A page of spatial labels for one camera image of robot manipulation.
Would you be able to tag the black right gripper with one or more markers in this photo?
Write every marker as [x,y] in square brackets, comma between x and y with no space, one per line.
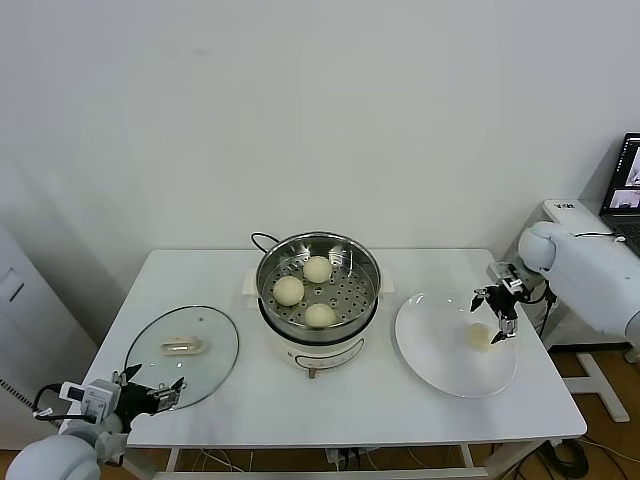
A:
[505,302]

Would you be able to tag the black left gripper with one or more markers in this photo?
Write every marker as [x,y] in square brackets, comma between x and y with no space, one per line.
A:
[137,399]

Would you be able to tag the white steamed baozi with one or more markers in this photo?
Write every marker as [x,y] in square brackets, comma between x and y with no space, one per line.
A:
[289,290]
[320,315]
[479,336]
[317,269]

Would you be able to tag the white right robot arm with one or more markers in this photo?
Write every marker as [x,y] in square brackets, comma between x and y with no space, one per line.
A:
[590,280]

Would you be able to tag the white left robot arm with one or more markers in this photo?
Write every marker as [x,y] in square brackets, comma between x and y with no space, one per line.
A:
[55,457]

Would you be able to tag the perforated steel steamer basket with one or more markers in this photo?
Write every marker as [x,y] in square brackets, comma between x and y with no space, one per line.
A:
[350,300]

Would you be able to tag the white round plate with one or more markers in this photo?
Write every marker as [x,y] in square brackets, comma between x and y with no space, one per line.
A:
[435,350]

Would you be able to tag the white side table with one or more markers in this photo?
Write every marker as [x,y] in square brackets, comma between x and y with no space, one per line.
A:
[590,367]

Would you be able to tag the white cabinet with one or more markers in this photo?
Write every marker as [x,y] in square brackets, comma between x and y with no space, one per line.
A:
[30,325]

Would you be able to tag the cream electric cooker pot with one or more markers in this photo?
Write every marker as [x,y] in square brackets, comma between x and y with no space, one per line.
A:
[325,352]

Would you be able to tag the black open laptop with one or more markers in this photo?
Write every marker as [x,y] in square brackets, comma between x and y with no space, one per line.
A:
[627,170]

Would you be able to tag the white power strip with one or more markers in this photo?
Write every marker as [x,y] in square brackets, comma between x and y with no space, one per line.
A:
[345,457]

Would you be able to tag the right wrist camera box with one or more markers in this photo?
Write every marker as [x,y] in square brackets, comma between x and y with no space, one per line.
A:
[505,275]

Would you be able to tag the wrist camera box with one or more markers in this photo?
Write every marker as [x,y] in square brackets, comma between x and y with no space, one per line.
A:
[97,397]
[505,275]

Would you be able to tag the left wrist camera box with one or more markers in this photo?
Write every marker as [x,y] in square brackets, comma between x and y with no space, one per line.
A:
[97,397]

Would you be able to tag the white table frame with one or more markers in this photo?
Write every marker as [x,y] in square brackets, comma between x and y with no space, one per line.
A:
[170,460]

